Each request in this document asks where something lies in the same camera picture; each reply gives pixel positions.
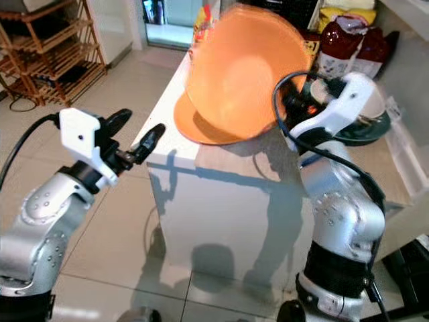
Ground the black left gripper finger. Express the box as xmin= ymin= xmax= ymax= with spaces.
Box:
xmin=131 ymin=123 xmax=167 ymax=166
xmin=103 ymin=108 xmax=134 ymax=137

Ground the orange plastic bowl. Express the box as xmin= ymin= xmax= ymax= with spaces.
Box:
xmin=184 ymin=3 xmax=313 ymax=146

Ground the orange plastic plate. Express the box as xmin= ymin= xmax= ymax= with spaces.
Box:
xmin=173 ymin=90 xmax=250 ymax=146

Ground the dark green plate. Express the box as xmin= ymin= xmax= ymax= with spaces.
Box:
xmin=341 ymin=110 xmax=393 ymax=146

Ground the white bowl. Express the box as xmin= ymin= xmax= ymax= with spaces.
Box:
xmin=307 ymin=76 xmax=387 ymax=123

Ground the dark red bag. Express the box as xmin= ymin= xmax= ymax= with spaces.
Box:
xmin=316 ymin=15 xmax=391 ymax=78

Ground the wooden lattice shelf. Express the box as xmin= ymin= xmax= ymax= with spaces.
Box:
xmin=0 ymin=0 xmax=109 ymax=109

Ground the black appliance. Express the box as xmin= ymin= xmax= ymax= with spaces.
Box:
xmin=248 ymin=0 xmax=322 ymax=33

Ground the yellow bag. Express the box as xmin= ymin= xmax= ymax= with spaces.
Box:
xmin=318 ymin=5 xmax=377 ymax=32

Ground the white table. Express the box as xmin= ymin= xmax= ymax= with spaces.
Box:
xmin=133 ymin=47 xmax=416 ymax=303

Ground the yellow red snack package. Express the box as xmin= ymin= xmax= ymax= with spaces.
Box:
xmin=192 ymin=5 xmax=218 ymax=46

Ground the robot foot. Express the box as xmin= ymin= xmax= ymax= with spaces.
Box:
xmin=133 ymin=305 xmax=164 ymax=322

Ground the black chair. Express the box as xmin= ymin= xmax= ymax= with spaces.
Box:
xmin=377 ymin=232 xmax=429 ymax=317

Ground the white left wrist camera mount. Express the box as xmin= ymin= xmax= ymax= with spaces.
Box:
xmin=58 ymin=107 xmax=119 ymax=191

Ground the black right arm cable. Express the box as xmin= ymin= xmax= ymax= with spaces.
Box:
xmin=271 ymin=70 xmax=391 ymax=322

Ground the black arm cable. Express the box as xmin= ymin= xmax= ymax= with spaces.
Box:
xmin=271 ymin=70 xmax=391 ymax=322
xmin=0 ymin=112 xmax=61 ymax=197

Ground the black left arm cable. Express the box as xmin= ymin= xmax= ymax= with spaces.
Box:
xmin=0 ymin=112 xmax=61 ymax=197

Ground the black floor cable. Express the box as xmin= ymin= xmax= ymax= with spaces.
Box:
xmin=8 ymin=93 xmax=42 ymax=113

